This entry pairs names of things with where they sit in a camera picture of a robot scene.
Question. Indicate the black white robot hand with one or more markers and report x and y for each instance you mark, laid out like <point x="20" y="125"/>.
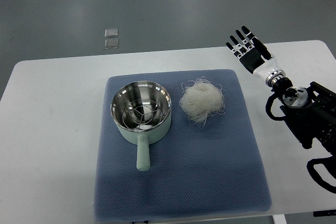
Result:
<point x="254" y="56"/>

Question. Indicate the white vermicelli bundle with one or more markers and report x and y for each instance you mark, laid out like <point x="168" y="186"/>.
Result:
<point x="202" y="99"/>

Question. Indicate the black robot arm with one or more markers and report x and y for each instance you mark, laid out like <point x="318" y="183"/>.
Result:
<point x="309" y="113"/>

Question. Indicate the mint green steel pot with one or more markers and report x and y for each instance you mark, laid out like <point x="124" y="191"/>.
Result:
<point x="143" y="135"/>

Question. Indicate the blue textured mat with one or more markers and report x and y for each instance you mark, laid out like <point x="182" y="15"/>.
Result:
<point x="215" y="169"/>

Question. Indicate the upper floor metal plate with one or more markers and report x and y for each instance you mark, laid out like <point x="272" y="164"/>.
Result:
<point x="111" y="32"/>

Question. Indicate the wire steaming rack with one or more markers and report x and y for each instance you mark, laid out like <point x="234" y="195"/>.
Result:
<point x="140" y="112"/>

